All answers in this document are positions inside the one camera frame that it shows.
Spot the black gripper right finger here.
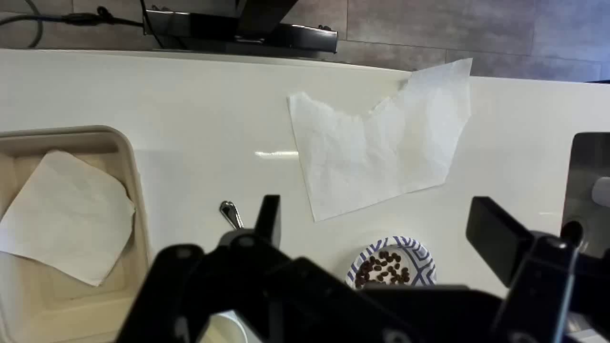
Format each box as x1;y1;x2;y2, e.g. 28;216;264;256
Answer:
466;195;610;343

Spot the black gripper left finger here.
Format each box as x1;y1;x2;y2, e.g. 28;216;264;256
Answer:
115;193;409;343

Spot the white paper cup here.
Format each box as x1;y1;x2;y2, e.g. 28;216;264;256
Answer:
201;309;260;343

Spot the blue patterned paper plate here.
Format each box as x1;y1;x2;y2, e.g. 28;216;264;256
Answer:
346;235;439;292

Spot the stainless steel sink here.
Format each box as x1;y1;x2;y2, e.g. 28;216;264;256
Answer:
561;130;610;258

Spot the white square napkin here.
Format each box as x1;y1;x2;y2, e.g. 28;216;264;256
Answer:
0;149;138;290

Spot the brown coffee bean pile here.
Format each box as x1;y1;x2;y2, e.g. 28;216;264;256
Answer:
354;248;413;290

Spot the black stand base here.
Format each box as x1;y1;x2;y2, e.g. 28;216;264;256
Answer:
140;0;342;58

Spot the black floor cable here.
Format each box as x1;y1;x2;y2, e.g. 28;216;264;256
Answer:
0;0;148;50

